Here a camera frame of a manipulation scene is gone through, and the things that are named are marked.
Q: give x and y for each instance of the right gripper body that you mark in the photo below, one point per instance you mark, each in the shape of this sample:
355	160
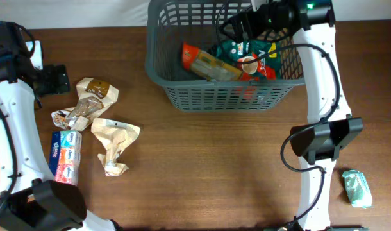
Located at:
243	24

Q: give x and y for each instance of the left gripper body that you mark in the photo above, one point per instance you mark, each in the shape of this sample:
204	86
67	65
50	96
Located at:
54	80

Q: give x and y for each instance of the green Nescafe coffee bag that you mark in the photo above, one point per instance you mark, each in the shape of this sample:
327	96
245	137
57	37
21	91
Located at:
232	53

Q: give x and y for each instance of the orange spaghetti pasta packet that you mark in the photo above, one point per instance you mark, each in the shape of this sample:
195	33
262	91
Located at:
214	69

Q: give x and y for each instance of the grey plastic basket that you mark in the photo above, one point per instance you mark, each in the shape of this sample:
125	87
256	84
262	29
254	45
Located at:
171	23

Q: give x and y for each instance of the small light green packet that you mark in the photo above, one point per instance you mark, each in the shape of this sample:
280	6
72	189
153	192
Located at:
357	189

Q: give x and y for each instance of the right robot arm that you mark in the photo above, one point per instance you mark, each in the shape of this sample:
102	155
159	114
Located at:
311	150

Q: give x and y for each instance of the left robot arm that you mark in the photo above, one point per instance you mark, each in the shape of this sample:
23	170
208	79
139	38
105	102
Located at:
30	197

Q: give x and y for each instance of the beige brown snack bag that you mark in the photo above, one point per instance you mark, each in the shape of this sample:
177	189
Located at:
95	97

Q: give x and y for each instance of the Kleenex tissue multipack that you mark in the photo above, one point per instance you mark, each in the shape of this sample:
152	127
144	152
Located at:
65	156

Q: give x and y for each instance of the crumpled beige paper bag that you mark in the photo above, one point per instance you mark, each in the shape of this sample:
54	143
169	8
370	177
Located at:
115	136

